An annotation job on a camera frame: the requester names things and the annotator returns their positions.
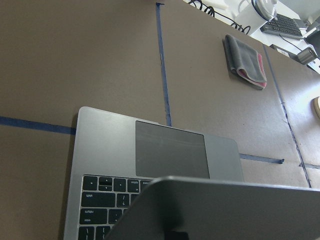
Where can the black keyboard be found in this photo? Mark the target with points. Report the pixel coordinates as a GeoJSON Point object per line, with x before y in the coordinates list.
{"type": "Point", "coordinates": [282, 26]}

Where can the wooden mug tree stand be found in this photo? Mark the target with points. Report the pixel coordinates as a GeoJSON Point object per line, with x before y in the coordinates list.
{"type": "Point", "coordinates": [316, 105]}

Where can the grey laptop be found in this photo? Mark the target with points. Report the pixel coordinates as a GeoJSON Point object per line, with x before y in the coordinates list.
{"type": "Point", "coordinates": [134, 179]}

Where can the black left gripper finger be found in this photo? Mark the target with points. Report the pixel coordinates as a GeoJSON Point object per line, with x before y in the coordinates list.
{"type": "Point", "coordinates": [176, 235]}

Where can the metal cylinder weight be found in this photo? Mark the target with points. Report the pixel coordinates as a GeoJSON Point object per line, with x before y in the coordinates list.
{"type": "Point", "coordinates": [306, 56]}

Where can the grey and pink folded cloth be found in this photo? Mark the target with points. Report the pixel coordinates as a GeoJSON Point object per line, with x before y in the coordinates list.
{"type": "Point", "coordinates": [245, 61]}

